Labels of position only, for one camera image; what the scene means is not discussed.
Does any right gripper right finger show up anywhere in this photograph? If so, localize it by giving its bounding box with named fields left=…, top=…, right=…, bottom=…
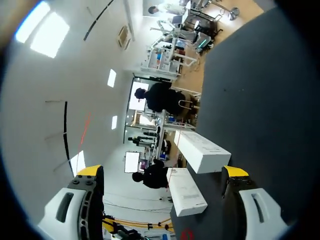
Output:
left=220, top=165, right=291, bottom=240

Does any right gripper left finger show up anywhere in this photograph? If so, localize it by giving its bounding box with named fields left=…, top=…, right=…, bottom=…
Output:
left=37, top=164, right=105, bottom=240

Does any large white block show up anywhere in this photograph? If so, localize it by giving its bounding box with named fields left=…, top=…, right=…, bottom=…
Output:
left=173, top=129, right=232, bottom=175
left=166, top=167, right=209, bottom=218

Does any person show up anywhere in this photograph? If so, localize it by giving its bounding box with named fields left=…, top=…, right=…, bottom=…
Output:
left=131, top=159, right=171, bottom=190
left=147, top=2, right=186, bottom=16
left=134, top=82, right=199, bottom=121

